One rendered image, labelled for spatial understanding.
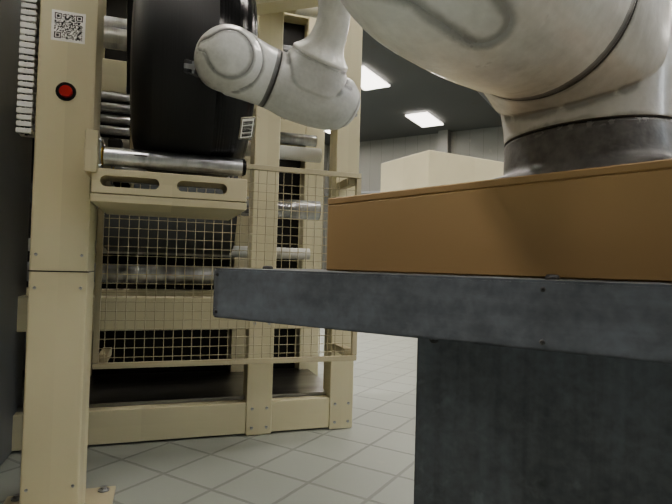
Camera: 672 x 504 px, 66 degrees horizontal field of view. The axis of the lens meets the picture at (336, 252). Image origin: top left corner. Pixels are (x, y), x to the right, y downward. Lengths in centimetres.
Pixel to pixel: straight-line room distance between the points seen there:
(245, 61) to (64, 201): 72
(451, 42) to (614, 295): 18
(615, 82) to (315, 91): 54
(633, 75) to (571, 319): 25
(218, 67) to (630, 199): 64
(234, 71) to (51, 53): 74
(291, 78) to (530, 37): 59
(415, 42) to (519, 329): 19
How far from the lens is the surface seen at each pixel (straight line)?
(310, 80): 91
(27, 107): 154
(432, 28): 35
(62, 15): 155
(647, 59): 51
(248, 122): 135
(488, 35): 36
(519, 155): 52
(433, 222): 40
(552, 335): 31
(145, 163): 136
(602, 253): 38
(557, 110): 50
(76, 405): 147
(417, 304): 33
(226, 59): 86
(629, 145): 50
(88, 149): 133
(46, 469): 152
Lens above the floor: 66
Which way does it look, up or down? 1 degrees up
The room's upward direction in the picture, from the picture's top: 2 degrees clockwise
